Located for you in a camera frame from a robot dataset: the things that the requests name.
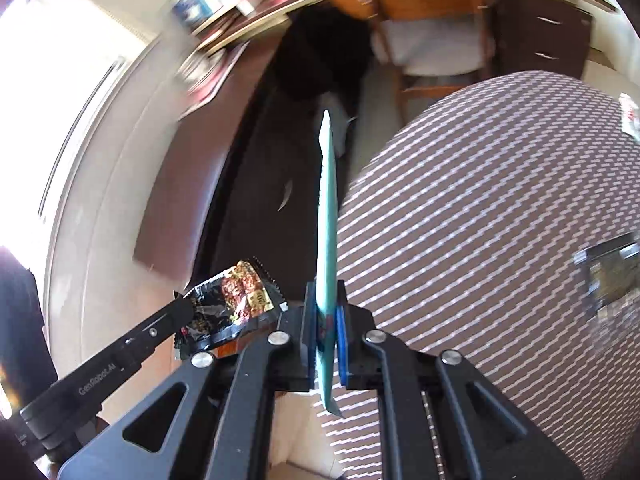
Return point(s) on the person's dark clothing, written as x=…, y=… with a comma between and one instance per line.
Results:
x=20, y=320

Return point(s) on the blue box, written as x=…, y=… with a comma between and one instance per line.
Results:
x=197, y=2

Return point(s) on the dark brown desk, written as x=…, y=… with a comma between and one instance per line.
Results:
x=190, y=160

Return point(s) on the black snack packet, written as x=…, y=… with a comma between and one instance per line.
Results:
x=235, y=295

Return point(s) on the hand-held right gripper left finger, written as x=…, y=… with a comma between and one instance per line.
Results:
x=311, y=350

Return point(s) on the dark foil packet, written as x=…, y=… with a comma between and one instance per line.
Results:
x=607, y=275

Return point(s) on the light blue white packet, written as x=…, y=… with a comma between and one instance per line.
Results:
x=327, y=220

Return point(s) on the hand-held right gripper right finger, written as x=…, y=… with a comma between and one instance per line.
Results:
x=341, y=345

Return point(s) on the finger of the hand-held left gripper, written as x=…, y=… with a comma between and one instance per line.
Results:
x=160, y=327

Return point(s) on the dark brown drawer unit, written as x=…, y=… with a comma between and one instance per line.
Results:
x=545, y=35

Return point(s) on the small white red packet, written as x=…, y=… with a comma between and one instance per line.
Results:
x=631, y=115

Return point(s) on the pink magazine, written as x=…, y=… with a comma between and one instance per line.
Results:
x=210, y=77

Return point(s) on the grey seat cushion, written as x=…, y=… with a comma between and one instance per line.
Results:
x=435, y=42

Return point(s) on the window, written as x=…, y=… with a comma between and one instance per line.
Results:
x=50, y=85

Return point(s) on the black cloth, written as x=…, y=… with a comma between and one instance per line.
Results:
x=320, y=55

